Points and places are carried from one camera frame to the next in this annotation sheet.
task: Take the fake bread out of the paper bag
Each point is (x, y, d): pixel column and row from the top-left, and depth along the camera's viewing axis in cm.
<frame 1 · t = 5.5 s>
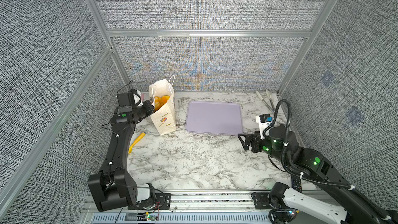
left hand: (154, 105, 81), fingers closed
right hand: (246, 132, 67), fingers open
white paper gift bag: (161, 94, 100), point 16 cm above the table
lilac plastic tray: (214, 117, 110), on the table
metal tongs white tips: (273, 109, 111), on the table
yellow toy shovel: (142, 135, 97), point 2 cm above the table
yellow ring fake bread: (157, 104, 94), point 16 cm above the table
yellow oval fake bread: (165, 98, 98), point 16 cm above the table

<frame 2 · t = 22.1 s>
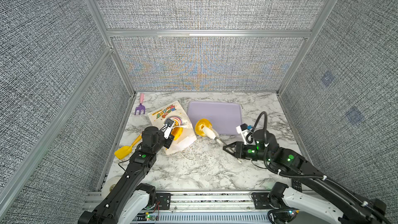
left hand: (169, 129, 82), fingers closed
right hand: (224, 148, 68), fingers closed
white paper gift bag: (175, 111, 94), point 13 cm above the table
metal tongs white tips: (214, 135, 74), point 22 cm above the table
yellow ring fake bread: (200, 124, 81), point 19 cm above the table
yellow oval fake bread: (176, 131, 96), point 4 cm above the table
purple toy rake: (141, 106, 112), on the table
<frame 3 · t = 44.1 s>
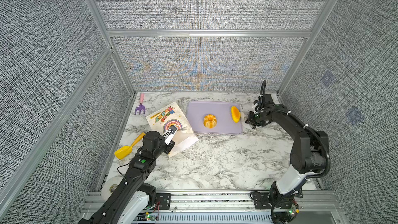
left hand: (170, 134, 82), fingers closed
right hand: (248, 120, 93), fingers closed
yellow ring fake bread: (210, 121, 100), point 5 cm above the table
yellow oval fake bread: (236, 114, 105), point 3 cm above the table
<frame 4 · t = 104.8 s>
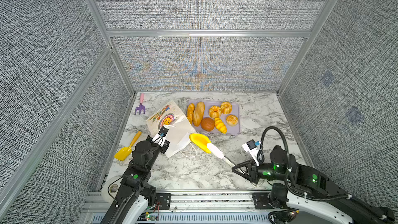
left hand: (163, 129, 75), fingers closed
right hand: (233, 168, 62), fingers closed
yellow ring fake bread: (214, 112, 105), point 4 cm above the table
yellow oval fake bread: (220, 125, 99), point 3 cm above the table
orange twisted fake bread: (190, 110, 108), point 3 cm above the table
round brown fake bun: (207, 124, 98), point 5 cm above the table
golden baguette fake bread: (199, 113, 104), point 5 cm above the table
ring fake bread: (226, 107, 108), point 4 cm above the table
